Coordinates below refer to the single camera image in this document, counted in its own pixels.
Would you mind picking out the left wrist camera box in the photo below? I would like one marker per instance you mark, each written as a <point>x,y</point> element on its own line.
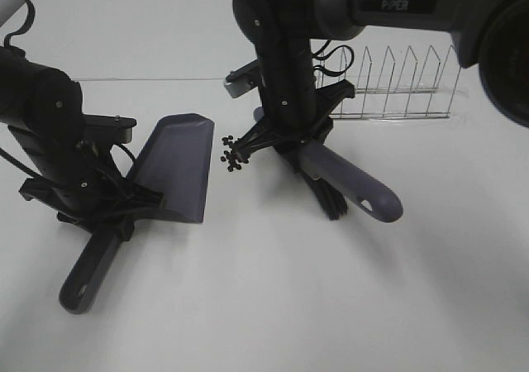
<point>110,130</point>

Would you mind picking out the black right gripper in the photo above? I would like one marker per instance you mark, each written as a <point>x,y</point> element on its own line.
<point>289,99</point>

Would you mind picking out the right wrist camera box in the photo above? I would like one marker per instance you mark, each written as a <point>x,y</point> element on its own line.
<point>243,80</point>

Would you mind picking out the purple plastic dustpan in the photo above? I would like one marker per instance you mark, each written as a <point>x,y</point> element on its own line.
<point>175,161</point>

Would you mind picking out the pile of coffee beans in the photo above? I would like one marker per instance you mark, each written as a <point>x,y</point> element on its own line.
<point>234,154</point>

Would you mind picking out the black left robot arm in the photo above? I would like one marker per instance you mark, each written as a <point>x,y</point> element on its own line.
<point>39,99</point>

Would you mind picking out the metal wire rack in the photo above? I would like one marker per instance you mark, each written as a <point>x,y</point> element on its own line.
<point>392,84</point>

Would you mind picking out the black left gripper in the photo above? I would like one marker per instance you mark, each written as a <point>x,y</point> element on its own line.
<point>77,177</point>

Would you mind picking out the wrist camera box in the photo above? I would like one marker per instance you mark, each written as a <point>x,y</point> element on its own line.
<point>243,80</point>
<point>110,130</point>

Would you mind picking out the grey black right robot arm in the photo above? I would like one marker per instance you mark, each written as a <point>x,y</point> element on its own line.
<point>489,34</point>

